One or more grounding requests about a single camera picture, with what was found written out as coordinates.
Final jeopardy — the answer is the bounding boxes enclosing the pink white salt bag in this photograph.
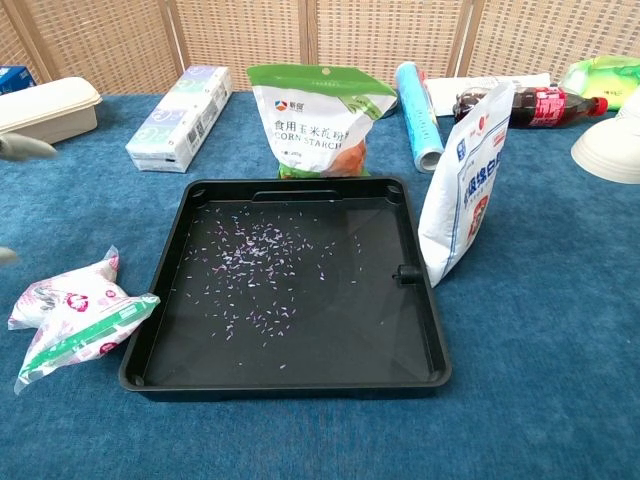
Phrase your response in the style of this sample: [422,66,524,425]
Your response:
[7,245,162,397]

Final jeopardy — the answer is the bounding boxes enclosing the green white corn starch bag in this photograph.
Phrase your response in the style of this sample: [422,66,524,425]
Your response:
[246,63,399,180]

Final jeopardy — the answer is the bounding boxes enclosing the black square plastic tray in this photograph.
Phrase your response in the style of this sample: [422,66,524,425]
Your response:
[118,177,454,402]

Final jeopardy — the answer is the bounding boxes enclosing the white sugar bag blue print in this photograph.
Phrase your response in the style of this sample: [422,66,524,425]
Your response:
[417,81,516,289]

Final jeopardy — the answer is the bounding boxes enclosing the blue cling film roll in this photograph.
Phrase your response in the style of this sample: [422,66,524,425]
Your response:
[394,61,445,174]

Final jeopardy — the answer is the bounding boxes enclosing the long white tissue pack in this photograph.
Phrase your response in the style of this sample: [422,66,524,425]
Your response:
[124,65,234,174]

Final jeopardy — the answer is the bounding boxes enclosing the flat white package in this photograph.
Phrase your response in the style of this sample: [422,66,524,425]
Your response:
[422,72,552,118]

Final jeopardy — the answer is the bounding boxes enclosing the woven wicker folding screen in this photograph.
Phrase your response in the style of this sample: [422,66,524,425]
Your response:
[0,0,640,96]

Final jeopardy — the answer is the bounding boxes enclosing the blue table cloth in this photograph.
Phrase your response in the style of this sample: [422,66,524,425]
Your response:
[0,89,640,480]

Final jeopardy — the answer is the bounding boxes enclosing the cola bottle red label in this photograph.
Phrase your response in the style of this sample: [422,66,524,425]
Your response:
[452,85,610,130]

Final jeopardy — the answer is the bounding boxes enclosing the white bowl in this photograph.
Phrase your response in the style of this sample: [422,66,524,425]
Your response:
[570,116,640,185]

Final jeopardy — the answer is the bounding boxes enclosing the beige lidded food container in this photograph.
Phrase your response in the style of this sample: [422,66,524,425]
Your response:
[0,76,104,146]

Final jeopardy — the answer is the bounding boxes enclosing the green plastic wrapped pack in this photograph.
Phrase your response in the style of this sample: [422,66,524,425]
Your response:
[558,55,640,112]

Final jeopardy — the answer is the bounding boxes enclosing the white paper cup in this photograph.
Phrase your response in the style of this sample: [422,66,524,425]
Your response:
[614,88,640,122]

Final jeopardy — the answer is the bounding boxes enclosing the blue cardboard box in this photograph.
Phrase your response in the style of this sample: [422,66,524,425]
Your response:
[0,65,40,96]

